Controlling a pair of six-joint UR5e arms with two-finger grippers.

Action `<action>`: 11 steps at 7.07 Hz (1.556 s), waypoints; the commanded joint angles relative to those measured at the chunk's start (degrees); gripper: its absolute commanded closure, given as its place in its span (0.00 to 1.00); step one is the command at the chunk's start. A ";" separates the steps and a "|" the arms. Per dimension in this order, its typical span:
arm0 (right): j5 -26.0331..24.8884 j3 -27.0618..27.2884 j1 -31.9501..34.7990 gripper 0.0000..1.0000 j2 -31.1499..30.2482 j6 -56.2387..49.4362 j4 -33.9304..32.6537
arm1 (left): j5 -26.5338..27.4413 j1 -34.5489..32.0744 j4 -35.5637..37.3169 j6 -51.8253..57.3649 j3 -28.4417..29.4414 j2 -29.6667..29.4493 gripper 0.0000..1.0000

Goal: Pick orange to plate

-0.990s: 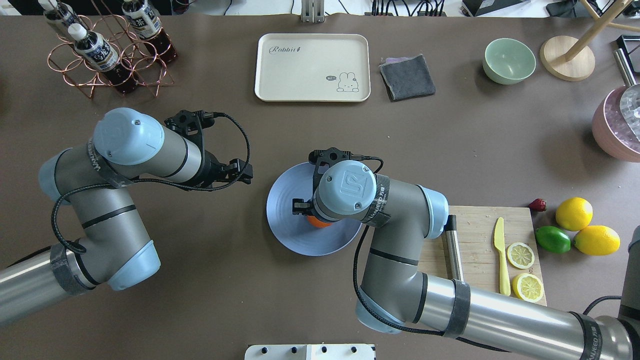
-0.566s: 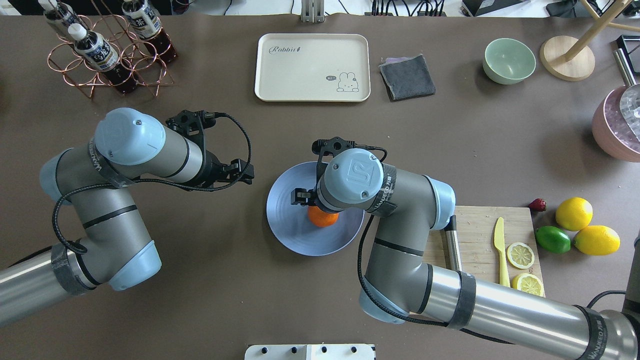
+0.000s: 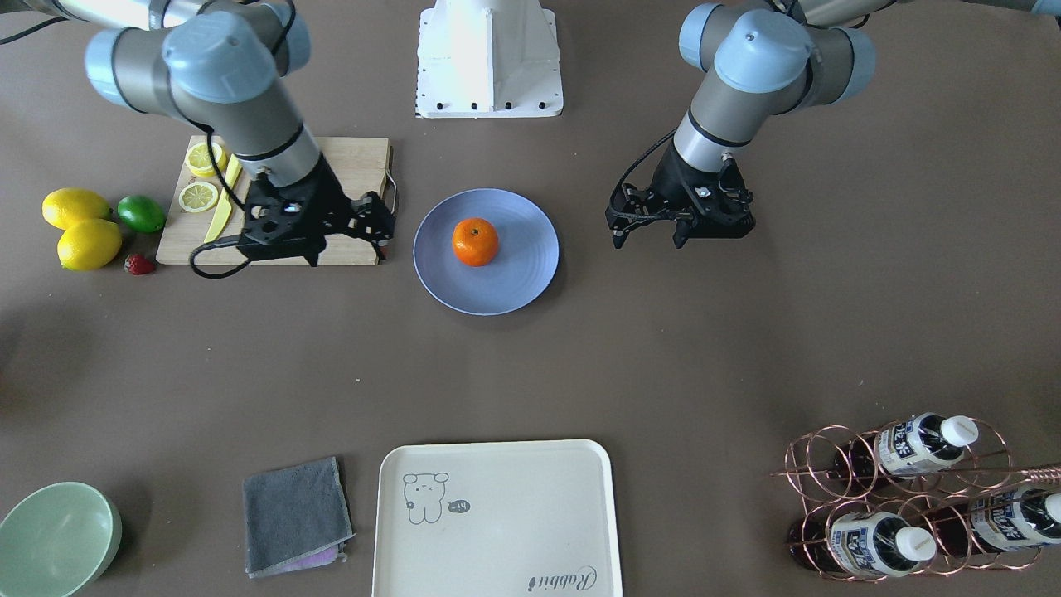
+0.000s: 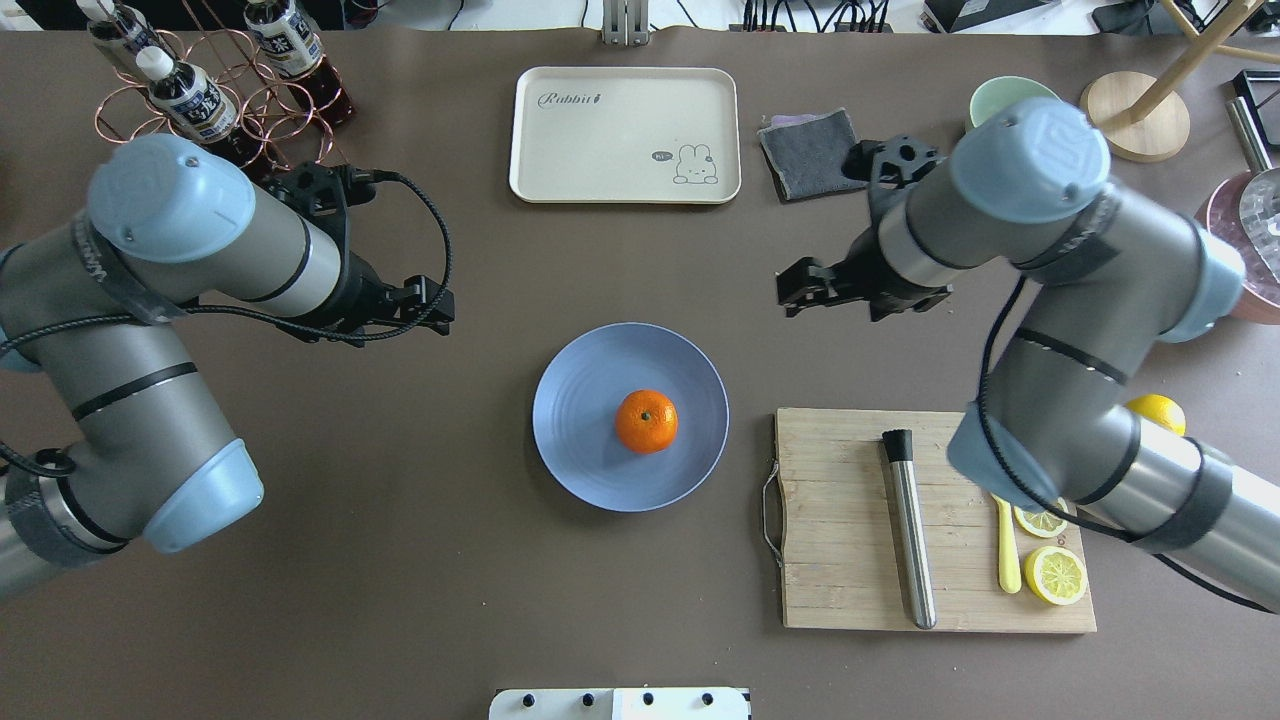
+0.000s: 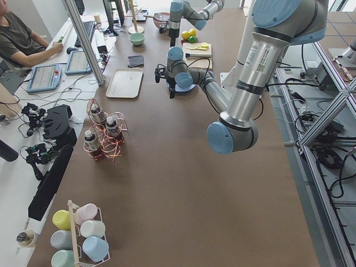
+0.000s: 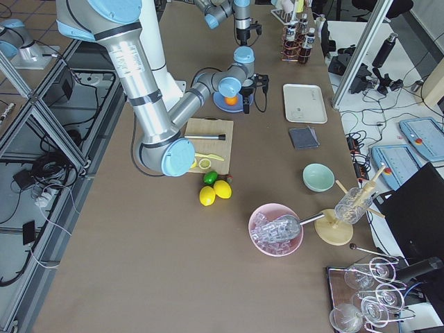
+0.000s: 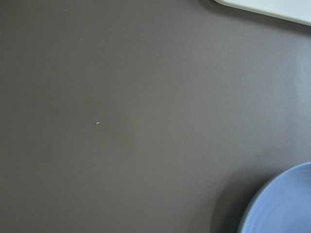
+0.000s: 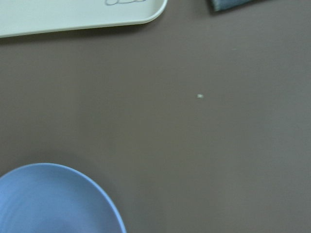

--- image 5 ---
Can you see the tea bottle lower middle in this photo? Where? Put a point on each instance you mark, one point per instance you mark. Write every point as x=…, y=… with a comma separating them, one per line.
x=92, y=145

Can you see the blue cup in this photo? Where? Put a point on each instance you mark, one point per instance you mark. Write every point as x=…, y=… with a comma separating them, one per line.
x=95, y=248

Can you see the grey folded cloth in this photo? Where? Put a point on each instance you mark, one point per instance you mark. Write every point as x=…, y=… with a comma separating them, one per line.
x=135, y=61

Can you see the yellow cup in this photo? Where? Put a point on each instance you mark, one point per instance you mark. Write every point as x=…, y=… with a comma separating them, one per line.
x=61, y=219

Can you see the green lime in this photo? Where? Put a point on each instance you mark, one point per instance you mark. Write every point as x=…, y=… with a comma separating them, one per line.
x=192, y=39

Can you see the tea bottle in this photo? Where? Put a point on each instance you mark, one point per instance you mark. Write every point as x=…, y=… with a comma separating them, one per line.
x=112, y=127
x=99, y=117
x=92, y=145

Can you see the far teach pendant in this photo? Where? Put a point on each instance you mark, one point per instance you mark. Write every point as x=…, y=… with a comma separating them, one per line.
x=77, y=64

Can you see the teach pendant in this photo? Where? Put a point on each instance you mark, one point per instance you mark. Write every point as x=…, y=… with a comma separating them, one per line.
x=44, y=78
x=77, y=64

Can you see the mint green cup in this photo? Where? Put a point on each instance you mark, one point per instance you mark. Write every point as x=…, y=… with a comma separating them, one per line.
x=63, y=258

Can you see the seated person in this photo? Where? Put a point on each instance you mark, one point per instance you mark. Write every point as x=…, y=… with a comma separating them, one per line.
x=21, y=46

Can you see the grey cup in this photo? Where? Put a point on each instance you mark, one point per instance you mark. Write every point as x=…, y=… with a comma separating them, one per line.
x=61, y=240

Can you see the wooden cup rack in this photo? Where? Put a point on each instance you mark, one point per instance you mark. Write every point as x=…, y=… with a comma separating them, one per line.
x=80, y=259

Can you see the pink bowl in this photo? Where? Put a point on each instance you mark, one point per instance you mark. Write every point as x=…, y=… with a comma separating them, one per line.
x=161, y=19

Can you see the blue round plate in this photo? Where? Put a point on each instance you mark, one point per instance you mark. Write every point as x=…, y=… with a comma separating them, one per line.
x=183, y=90

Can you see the yellow plastic knife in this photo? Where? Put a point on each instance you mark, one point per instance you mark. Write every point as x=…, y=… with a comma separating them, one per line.
x=201, y=49

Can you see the near teach pendant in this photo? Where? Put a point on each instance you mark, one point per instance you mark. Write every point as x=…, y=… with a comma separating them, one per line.
x=44, y=78

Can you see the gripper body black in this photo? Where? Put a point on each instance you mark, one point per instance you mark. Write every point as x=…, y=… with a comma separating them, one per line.
x=171, y=84
x=173, y=33

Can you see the pink cup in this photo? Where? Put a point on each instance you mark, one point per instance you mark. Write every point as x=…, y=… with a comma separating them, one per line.
x=84, y=213

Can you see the aluminium frame post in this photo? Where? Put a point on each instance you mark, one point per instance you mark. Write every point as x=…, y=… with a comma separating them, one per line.
x=74, y=15

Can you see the green ceramic bowl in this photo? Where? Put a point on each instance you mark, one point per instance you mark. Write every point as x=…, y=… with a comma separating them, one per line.
x=137, y=39

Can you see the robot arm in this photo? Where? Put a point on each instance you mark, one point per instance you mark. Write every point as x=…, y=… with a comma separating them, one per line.
x=183, y=9
x=271, y=27

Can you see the lemon slice thin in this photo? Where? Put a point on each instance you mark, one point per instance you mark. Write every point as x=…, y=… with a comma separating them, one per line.
x=195, y=46

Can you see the bamboo cutting board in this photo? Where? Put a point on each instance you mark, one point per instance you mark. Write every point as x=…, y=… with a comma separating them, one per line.
x=197, y=62

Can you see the copper wire bottle rack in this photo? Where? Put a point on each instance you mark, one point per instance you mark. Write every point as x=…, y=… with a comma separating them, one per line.
x=109, y=145

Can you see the tea bottle top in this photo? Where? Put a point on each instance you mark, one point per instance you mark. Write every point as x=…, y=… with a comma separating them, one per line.
x=112, y=127

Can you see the tea bottle lower outer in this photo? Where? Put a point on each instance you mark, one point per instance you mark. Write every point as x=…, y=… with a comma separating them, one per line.
x=99, y=117

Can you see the cream rabbit tray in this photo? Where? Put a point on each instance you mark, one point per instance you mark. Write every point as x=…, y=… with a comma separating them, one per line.
x=125, y=83

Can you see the yellow lemon outer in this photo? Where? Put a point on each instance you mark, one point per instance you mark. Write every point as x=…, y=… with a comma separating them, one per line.
x=193, y=32

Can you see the lemon half thick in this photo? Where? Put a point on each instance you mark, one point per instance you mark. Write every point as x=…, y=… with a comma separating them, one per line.
x=204, y=45

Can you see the white cup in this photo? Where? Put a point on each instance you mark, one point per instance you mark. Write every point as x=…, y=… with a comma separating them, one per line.
x=92, y=228

